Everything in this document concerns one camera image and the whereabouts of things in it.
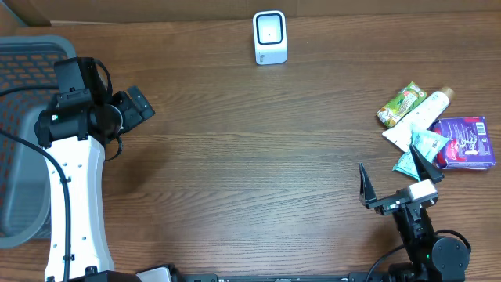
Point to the grey plastic mesh basket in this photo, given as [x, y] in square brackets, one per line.
[28, 82]

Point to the white tube gold cap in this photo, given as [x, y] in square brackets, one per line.
[421, 118]

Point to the teal snack pouch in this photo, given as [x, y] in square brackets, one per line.
[428, 143]

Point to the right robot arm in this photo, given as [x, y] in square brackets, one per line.
[425, 254]

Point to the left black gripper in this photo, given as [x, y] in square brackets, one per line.
[138, 103]

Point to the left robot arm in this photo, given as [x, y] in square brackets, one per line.
[85, 116]

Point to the green drink carton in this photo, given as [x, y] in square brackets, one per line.
[405, 101]

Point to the purple snack package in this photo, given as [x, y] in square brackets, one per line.
[469, 145]

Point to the white barcode scanner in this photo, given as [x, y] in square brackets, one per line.
[270, 37]

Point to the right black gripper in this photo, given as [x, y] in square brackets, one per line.
[394, 200]

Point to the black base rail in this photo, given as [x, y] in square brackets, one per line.
[169, 273]

